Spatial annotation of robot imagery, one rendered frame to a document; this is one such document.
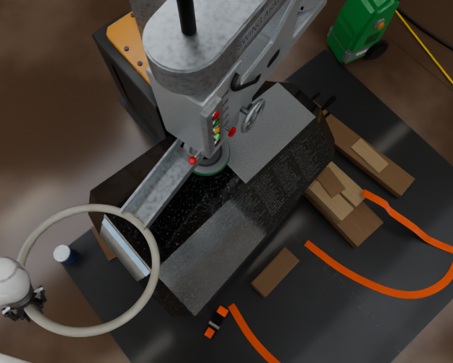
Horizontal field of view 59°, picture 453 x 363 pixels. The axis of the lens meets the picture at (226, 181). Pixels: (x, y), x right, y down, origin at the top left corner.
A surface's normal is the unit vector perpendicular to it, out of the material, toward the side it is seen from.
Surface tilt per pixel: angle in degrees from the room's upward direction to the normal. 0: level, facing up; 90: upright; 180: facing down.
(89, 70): 0
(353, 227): 0
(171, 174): 2
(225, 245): 45
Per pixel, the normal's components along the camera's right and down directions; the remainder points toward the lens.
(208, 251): 0.49, 0.25
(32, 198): 0.00, -0.31
